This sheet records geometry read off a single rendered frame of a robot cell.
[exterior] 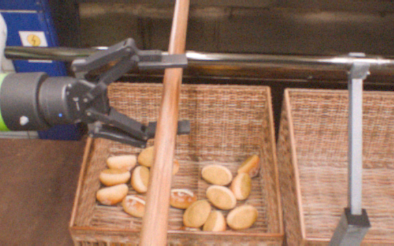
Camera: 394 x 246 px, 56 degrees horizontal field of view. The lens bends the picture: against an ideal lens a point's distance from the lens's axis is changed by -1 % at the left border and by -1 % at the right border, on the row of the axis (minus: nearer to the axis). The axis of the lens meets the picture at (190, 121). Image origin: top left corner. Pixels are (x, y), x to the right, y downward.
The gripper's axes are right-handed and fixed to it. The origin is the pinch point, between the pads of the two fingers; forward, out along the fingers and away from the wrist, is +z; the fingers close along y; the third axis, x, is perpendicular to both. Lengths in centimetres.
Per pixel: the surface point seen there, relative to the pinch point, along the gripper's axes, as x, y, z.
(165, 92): -1.5, 0.2, -2.1
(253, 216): -21, 57, 19
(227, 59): -17.5, 3.4, 9.3
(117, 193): -29, 54, -22
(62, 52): -20.1, 1.8, -23.9
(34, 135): -63, 59, -60
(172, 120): 5.1, 0.8, -0.9
